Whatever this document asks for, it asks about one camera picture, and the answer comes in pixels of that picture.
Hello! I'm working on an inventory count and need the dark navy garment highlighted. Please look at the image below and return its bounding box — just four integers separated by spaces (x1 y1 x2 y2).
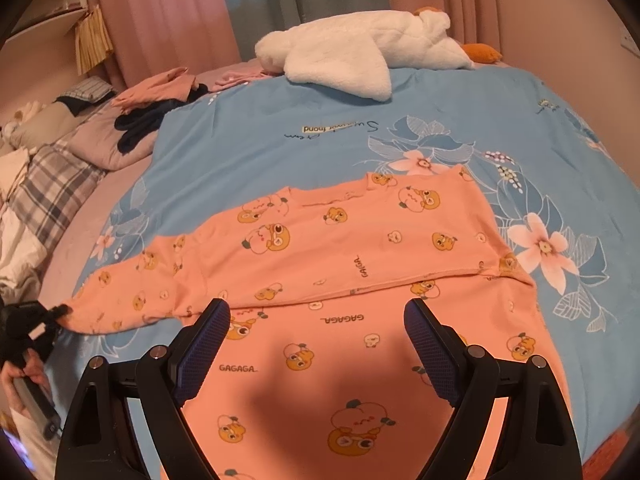
114 84 209 155

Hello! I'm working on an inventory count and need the mauve pillow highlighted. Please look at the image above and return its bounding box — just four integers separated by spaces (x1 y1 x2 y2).
66 104 157 171

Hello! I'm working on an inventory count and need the small pink patterned cloth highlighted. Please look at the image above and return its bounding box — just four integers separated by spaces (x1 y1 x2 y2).
206 65 272 93

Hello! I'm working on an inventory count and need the plaid grey blanket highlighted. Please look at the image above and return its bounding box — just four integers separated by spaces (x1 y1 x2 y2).
10 129 105 252

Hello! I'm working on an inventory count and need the white crumpled cloth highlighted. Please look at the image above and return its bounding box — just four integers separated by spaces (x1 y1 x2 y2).
1 148 48 304

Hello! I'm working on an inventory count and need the white wall socket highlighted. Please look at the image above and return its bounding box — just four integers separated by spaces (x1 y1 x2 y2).
620 25 640 58

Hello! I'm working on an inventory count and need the person's left hand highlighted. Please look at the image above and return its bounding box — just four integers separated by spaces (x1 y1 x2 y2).
0 348 54 418

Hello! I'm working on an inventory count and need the tan tasselled hanging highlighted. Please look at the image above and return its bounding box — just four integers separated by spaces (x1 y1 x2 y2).
74 6 114 75

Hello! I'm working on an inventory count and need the pink window curtain left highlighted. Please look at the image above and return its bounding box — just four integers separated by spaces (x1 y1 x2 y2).
88 0 241 90

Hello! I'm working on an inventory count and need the orange cartoon print baby onesie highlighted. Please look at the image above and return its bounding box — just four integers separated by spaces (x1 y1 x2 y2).
63 166 564 479

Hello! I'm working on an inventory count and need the white goose plush toy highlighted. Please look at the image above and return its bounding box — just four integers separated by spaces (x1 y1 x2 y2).
255 8 502 102

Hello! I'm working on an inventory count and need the white wall shelf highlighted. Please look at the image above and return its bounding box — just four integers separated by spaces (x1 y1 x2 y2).
1 0 89 47

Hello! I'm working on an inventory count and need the beige pillow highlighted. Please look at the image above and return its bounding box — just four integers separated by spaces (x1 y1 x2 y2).
9 102 82 148

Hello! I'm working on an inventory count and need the blue floral bed quilt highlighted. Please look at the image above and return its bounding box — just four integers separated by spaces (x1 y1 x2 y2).
48 67 639 458

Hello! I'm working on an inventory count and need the striped folded cloth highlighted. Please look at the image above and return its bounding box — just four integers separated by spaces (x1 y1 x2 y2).
55 76 116 116

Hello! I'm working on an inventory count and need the pink folded garment on pillow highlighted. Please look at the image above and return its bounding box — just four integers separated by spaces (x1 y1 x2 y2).
111 66 198 113

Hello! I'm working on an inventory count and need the black and white plush toy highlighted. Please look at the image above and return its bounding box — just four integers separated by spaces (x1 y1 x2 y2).
2 101 46 138

